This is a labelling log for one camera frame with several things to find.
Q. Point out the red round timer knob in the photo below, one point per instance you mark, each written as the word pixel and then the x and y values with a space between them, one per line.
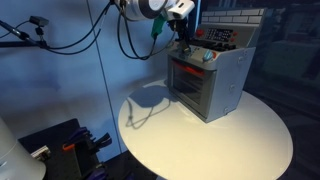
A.
pixel 199 32

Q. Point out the orange handled tool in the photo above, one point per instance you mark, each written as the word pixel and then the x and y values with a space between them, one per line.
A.
pixel 68 147

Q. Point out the far right blue knob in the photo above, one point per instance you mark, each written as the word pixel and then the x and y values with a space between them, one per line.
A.
pixel 208 55

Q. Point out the white round table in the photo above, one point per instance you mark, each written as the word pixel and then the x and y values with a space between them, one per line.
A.
pixel 249 143

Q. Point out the red oven door handle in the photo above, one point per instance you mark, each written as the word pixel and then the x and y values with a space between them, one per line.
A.
pixel 189 69

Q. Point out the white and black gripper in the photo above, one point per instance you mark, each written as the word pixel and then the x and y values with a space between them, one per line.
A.
pixel 175 12

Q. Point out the blue handled pliers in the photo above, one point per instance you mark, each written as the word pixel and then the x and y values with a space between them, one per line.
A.
pixel 82 134

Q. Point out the green wrist camera connector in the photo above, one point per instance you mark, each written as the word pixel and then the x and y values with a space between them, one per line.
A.
pixel 157 26

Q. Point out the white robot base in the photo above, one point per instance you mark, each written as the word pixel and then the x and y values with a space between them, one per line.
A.
pixel 15 162

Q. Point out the small black camera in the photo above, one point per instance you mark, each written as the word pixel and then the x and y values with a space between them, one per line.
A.
pixel 39 21

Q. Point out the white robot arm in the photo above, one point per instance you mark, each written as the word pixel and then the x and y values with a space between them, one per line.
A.
pixel 136 10

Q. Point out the grey toy oven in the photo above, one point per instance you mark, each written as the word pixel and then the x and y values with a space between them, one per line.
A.
pixel 232 36

